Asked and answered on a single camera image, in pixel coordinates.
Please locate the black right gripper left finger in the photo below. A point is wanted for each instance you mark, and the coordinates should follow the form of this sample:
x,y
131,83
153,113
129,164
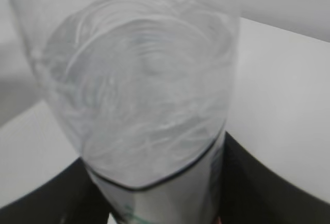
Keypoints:
x,y
70,197

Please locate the Nongfu Spring water bottle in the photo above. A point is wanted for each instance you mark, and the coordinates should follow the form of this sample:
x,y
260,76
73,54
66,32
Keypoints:
x,y
141,89

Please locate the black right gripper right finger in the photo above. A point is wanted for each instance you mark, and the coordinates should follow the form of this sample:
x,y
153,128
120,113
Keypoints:
x,y
252,193

